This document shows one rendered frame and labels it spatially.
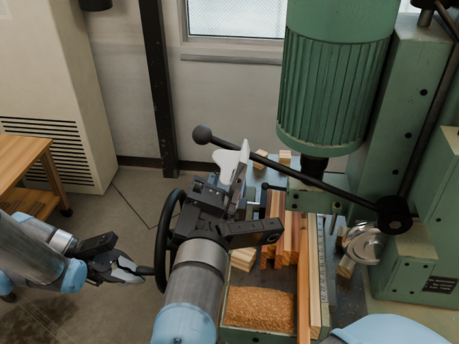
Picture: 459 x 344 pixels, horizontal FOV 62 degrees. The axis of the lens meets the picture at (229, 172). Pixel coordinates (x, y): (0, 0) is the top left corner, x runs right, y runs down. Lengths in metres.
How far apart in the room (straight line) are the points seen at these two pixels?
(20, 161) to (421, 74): 1.76
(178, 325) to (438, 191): 0.44
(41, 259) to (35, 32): 1.41
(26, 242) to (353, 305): 0.73
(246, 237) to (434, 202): 0.31
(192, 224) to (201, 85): 1.68
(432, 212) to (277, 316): 0.35
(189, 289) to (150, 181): 2.08
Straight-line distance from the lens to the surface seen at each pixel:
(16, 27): 2.11
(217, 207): 0.59
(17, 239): 0.76
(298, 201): 0.87
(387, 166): 0.78
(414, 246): 0.79
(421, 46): 0.67
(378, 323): 0.24
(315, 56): 0.65
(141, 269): 1.02
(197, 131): 0.64
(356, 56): 0.65
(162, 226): 0.95
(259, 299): 0.82
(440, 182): 0.67
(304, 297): 0.83
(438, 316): 1.08
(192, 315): 0.48
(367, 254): 0.86
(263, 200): 0.92
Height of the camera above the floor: 1.63
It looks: 39 degrees down
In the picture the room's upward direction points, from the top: straight up
